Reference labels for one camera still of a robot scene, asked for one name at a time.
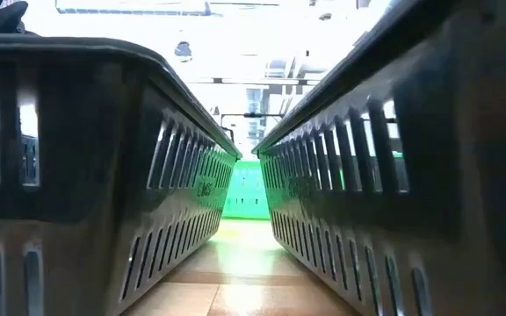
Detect green plastic slotted basket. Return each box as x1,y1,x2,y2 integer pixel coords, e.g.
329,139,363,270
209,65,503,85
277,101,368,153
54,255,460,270
220,158,272,221

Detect black plastic slotted basket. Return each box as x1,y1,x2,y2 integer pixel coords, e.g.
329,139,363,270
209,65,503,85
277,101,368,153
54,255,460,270
0,33,243,316
251,0,506,316

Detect ceiling dome fixture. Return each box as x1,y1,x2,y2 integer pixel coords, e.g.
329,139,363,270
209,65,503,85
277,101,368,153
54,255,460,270
173,40,193,62

